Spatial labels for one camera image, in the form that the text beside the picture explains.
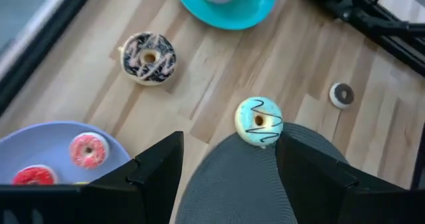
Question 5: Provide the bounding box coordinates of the large chocolate frosted donut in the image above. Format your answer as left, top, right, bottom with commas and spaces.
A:
118, 31, 177, 87

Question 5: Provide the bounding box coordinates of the grey round woven placemat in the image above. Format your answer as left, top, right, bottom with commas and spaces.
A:
175, 122, 349, 224

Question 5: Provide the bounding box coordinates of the teal plate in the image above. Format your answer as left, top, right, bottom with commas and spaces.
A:
171, 0, 278, 31

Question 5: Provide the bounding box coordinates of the lavender plate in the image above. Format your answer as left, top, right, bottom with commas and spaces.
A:
0, 120, 132, 185

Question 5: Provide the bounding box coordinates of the small red frosted donut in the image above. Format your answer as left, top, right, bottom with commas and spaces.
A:
11, 164, 59, 186

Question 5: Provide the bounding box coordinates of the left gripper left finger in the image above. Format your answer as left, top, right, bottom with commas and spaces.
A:
81, 130, 185, 224

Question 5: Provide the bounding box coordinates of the small pink frosted donut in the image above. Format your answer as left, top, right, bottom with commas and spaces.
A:
68, 132, 110, 170

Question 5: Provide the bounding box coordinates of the large mint frosted donut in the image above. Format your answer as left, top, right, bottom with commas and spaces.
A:
234, 96, 285, 148

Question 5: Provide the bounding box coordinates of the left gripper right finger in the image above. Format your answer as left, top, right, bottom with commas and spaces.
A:
275, 130, 361, 224

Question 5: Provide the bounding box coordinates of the small chocolate frosted donut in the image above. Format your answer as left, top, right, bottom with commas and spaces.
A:
329, 82, 355, 110

